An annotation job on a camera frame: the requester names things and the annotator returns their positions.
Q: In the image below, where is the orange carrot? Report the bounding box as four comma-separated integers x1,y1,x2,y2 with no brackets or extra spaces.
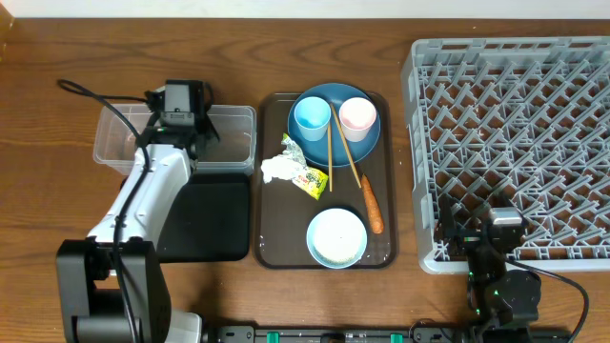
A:
361,174,384,234

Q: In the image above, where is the yellow snack wrapper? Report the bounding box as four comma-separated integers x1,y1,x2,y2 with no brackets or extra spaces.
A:
281,133,329,200

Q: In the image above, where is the light blue bowl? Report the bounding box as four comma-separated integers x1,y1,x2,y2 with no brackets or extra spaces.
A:
306,208,368,270

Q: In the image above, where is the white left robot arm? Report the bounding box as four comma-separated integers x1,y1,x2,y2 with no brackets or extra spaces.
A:
55,112,219,342

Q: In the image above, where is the grey dishwasher rack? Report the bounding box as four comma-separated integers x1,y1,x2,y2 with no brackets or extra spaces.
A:
400,36,609,274

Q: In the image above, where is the clear plastic bin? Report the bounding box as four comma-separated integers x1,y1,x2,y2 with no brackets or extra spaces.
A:
92,105,256,175

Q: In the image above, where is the black tray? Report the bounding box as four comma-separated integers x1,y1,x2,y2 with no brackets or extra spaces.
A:
156,173,250,263

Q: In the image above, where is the brown serving tray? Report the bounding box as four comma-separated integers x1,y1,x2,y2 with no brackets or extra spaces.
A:
253,91,398,270

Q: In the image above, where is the light blue cup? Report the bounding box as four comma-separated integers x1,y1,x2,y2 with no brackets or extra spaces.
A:
295,96,331,141

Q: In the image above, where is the dark blue plate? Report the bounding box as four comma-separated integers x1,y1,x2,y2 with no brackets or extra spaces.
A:
287,83,381,168

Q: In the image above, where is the left wooden chopstick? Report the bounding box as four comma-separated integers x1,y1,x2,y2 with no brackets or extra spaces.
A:
327,121,334,192

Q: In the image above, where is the wooden chopstick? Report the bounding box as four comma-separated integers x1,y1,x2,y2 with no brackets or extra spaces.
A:
327,121,334,192
329,102,362,189

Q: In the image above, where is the right wooden chopstick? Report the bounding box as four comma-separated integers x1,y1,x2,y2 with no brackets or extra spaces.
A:
329,102,362,189

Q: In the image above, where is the pink cup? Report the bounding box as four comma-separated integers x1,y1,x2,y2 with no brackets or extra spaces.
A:
338,97,376,142

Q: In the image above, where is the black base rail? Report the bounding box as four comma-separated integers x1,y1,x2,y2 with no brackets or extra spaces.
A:
201,324,572,343

